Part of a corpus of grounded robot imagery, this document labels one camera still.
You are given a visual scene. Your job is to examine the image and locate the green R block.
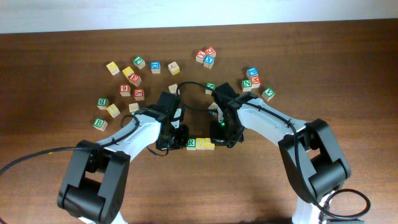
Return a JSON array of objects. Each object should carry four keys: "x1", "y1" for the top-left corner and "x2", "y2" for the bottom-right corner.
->
[{"x1": 186, "y1": 138, "x2": 196, "y2": 151}]

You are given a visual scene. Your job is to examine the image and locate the yellow S block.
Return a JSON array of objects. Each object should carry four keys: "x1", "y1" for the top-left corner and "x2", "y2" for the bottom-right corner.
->
[{"x1": 195, "y1": 138, "x2": 206, "y2": 150}]

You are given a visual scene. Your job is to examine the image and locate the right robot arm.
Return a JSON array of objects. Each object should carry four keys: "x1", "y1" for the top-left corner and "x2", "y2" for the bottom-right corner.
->
[{"x1": 210, "y1": 83, "x2": 370, "y2": 223}]

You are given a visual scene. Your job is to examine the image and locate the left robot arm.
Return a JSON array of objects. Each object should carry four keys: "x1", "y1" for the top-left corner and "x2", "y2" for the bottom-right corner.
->
[{"x1": 57, "y1": 92, "x2": 189, "y2": 223}]

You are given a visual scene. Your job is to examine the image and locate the plain block blue side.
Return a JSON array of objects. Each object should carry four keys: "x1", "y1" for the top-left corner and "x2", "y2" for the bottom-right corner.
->
[{"x1": 208, "y1": 103, "x2": 218, "y2": 116}]

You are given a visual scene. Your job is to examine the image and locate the plain 8 block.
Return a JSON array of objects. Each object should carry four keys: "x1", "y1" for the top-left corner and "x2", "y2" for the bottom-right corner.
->
[{"x1": 129, "y1": 103, "x2": 140, "y2": 113}]

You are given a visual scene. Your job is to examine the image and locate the plain picture block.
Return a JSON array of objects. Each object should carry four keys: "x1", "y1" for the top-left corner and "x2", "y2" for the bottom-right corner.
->
[{"x1": 169, "y1": 83, "x2": 180, "y2": 95}]

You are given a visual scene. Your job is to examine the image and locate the green N block centre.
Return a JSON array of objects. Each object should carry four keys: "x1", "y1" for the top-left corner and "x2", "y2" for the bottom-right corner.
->
[{"x1": 205, "y1": 82, "x2": 216, "y2": 95}]

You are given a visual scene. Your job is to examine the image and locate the green n block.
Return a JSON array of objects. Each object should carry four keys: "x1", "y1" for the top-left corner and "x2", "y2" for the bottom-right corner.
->
[
  {"x1": 205, "y1": 82, "x2": 216, "y2": 95},
  {"x1": 241, "y1": 80, "x2": 252, "y2": 92}
]

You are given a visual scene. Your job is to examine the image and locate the green N block right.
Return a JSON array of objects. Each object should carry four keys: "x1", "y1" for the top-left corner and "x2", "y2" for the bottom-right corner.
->
[{"x1": 241, "y1": 80, "x2": 252, "y2": 92}]

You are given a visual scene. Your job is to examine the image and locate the green V block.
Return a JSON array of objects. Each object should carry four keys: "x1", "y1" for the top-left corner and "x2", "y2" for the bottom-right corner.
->
[{"x1": 262, "y1": 88, "x2": 275, "y2": 101}]

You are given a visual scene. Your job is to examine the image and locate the red y block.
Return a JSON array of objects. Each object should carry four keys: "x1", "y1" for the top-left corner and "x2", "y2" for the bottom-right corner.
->
[
  {"x1": 195, "y1": 50, "x2": 206, "y2": 63},
  {"x1": 133, "y1": 88, "x2": 145, "y2": 101}
]

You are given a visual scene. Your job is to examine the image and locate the red M block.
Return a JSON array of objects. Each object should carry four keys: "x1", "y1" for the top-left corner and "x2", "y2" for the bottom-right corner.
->
[{"x1": 250, "y1": 75, "x2": 261, "y2": 88}]

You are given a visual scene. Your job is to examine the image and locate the blue P block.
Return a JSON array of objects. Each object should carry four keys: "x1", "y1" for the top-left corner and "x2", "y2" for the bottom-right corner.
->
[{"x1": 246, "y1": 67, "x2": 259, "y2": 79}]

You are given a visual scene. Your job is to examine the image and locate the yellow 1 block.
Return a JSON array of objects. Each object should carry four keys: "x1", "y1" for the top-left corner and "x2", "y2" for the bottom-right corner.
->
[{"x1": 106, "y1": 104, "x2": 121, "y2": 118}]

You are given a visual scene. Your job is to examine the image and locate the red 6 block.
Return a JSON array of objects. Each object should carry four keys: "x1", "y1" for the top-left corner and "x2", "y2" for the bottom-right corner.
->
[{"x1": 119, "y1": 84, "x2": 131, "y2": 96}]

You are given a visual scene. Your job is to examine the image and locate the red E block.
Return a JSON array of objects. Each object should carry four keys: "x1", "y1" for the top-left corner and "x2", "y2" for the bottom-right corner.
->
[{"x1": 128, "y1": 73, "x2": 142, "y2": 86}]

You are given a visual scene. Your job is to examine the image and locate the plain block yellow side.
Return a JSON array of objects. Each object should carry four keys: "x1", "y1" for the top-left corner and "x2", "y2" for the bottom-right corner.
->
[{"x1": 168, "y1": 62, "x2": 180, "y2": 75}]

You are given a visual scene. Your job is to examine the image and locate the green B block lower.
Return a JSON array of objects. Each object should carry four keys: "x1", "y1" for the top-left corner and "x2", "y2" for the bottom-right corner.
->
[{"x1": 93, "y1": 118, "x2": 108, "y2": 131}]

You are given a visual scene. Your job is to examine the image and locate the green b block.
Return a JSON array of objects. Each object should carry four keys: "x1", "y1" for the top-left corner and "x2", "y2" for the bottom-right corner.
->
[
  {"x1": 96, "y1": 98, "x2": 109, "y2": 110},
  {"x1": 93, "y1": 118, "x2": 108, "y2": 131}
]

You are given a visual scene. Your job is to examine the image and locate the blue X block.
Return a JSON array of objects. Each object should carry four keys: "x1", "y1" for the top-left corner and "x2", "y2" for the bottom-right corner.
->
[{"x1": 203, "y1": 55, "x2": 215, "y2": 68}]

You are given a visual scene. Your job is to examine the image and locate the blue D block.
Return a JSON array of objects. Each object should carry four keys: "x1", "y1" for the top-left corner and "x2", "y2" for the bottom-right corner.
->
[{"x1": 150, "y1": 61, "x2": 161, "y2": 73}]

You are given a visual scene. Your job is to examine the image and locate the green B block upper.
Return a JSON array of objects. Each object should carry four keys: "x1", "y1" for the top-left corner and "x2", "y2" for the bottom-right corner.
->
[{"x1": 96, "y1": 98, "x2": 109, "y2": 110}]

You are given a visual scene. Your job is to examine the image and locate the yellow block behind E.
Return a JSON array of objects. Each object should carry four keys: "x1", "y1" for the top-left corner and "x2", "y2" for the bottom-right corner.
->
[{"x1": 122, "y1": 66, "x2": 134, "y2": 78}]

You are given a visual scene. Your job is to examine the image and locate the red Y block top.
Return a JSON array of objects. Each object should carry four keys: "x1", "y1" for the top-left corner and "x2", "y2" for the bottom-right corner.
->
[{"x1": 195, "y1": 50, "x2": 206, "y2": 63}]

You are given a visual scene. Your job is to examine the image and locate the green P block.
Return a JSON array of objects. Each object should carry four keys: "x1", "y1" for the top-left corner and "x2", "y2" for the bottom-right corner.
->
[{"x1": 133, "y1": 56, "x2": 146, "y2": 70}]

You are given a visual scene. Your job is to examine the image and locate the red Q block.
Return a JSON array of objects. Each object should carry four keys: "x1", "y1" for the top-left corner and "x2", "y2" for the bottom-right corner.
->
[{"x1": 205, "y1": 47, "x2": 216, "y2": 58}]

